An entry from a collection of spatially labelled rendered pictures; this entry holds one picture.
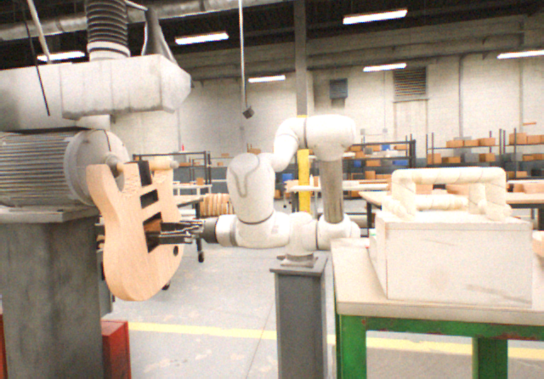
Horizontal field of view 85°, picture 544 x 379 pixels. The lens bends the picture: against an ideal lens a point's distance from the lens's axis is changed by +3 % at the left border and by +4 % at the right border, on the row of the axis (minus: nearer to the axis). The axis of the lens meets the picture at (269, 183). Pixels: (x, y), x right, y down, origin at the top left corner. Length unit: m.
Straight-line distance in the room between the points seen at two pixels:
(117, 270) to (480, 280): 0.82
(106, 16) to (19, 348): 1.06
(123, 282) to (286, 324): 1.04
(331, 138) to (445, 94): 11.79
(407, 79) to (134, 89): 12.07
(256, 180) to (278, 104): 11.60
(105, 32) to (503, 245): 1.08
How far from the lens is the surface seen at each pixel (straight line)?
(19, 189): 1.18
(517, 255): 0.78
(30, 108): 1.20
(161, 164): 0.97
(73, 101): 0.98
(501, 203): 0.76
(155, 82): 0.84
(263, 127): 12.20
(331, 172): 1.30
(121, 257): 0.85
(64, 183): 1.05
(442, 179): 0.71
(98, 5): 1.04
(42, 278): 1.19
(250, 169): 0.67
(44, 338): 1.26
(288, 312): 1.68
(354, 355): 0.78
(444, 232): 0.72
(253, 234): 0.78
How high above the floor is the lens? 1.23
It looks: 3 degrees down
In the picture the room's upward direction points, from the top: 2 degrees counter-clockwise
